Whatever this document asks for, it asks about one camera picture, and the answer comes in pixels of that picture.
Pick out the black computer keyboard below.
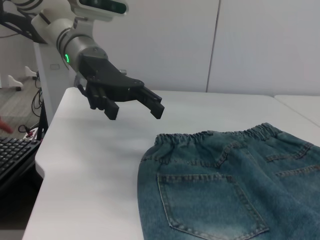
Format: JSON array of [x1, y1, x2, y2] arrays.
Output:
[[0, 136, 41, 186]]

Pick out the white furniture leg with caster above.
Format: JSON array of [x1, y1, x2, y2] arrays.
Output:
[[6, 74, 24, 92], [24, 65, 39, 81]]

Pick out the black cable bundle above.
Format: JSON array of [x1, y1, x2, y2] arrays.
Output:
[[0, 0, 48, 45]]

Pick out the cable with red plug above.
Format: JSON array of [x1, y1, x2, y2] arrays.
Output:
[[17, 124, 42, 140]]

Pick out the person's hand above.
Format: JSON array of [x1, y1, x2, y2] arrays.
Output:
[[0, 115, 14, 135]]

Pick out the white robot torso column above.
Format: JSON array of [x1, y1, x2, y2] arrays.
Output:
[[33, 14, 95, 126]]

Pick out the white robot head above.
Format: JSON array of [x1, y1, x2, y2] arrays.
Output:
[[74, 0, 130, 17]]

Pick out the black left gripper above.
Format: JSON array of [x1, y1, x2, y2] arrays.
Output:
[[77, 53, 166, 122]]

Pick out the black stand leg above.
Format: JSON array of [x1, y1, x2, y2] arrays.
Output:
[[36, 99, 50, 141]]

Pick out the blue denim shorts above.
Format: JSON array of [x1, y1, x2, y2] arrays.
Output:
[[138, 122, 320, 240]]

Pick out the black floor cables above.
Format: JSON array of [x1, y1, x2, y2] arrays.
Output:
[[30, 71, 45, 118]]

